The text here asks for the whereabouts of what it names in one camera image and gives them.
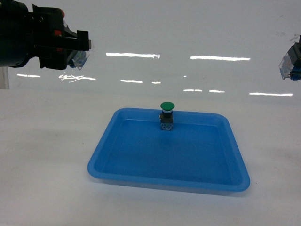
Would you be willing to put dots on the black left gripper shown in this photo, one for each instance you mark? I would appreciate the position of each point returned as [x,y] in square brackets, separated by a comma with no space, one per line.
[14,37]

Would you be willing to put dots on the yellow mushroom push button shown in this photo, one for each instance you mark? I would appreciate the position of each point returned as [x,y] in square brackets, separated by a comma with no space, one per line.
[290,66]

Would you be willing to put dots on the red mushroom push button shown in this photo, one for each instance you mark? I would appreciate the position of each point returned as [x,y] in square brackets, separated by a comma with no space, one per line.
[78,58]

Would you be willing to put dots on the green mushroom push button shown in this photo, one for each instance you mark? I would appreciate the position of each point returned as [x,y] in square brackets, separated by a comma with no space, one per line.
[166,115]

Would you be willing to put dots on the blue plastic tray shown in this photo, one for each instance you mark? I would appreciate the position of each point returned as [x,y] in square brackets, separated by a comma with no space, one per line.
[199,154]

